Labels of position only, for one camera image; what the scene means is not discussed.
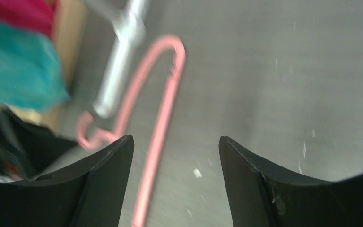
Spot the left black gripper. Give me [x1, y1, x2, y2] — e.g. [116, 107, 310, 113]
[0, 109, 77, 180]

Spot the wooden clothes rack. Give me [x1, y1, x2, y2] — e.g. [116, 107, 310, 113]
[10, 0, 87, 133]

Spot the thick pink hanger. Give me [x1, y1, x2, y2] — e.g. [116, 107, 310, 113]
[76, 35, 186, 227]

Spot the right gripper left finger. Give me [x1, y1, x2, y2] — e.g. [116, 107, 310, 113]
[0, 135, 134, 227]

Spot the white metal clothes rack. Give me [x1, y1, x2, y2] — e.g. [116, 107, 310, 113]
[86, 0, 151, 119]

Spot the teal t-shirt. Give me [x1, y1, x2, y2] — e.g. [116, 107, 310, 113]
[0, 21, 70, 111]

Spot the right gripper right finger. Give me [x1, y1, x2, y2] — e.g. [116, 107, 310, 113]
[218, 136, 363, 227]

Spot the magenta garment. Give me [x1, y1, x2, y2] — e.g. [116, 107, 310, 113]
[0, 0, 59, 38]

